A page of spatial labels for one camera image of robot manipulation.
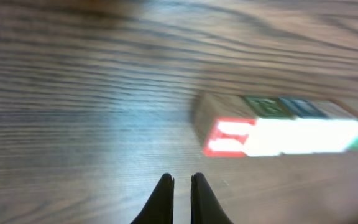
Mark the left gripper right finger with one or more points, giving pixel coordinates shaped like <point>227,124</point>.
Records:
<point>205,208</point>

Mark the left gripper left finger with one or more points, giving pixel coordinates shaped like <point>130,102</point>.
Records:
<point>158,209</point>

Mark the red I letter block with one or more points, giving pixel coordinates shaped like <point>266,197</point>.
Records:
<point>223,124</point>

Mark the cream picture block yellow side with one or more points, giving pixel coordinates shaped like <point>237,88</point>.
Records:
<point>273,123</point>

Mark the cream block red X side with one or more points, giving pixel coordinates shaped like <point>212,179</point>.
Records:
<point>308,127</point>

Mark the plain cream block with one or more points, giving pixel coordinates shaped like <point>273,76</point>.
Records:
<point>342,124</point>

